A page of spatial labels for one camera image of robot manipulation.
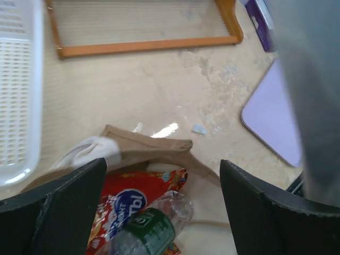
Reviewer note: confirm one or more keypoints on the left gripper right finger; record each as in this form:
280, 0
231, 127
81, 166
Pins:
265, 219

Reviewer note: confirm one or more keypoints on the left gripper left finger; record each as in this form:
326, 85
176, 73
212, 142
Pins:
54, 218

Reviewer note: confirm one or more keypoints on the brown paper grocery bag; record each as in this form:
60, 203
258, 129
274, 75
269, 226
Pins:
122, 150

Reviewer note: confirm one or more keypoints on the red snack chip bag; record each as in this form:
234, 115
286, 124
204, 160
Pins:
123, 195

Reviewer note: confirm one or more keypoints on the clear water bottle green label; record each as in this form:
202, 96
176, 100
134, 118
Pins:
153, 230

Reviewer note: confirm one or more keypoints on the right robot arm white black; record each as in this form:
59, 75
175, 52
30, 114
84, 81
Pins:
307, 41

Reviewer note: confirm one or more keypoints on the lavender plastic tray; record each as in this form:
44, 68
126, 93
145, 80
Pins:
269, 116

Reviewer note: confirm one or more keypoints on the wooden orange shelf rack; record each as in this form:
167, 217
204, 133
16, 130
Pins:
85, 28

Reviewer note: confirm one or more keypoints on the white plastic basket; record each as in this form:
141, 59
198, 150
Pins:
22, 55

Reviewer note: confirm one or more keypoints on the purple box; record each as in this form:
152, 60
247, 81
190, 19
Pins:
260, 16

